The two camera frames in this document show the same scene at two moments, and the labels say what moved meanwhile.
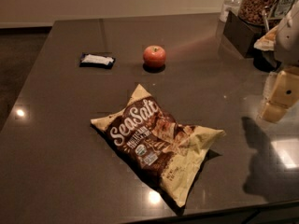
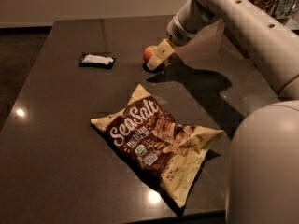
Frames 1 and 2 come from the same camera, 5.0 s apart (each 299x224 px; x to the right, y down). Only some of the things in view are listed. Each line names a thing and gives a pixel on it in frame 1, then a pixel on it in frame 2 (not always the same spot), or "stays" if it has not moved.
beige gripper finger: (281, 93) -> (177, 35)
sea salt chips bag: (170, 154) stays
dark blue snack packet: (97, 61) stays
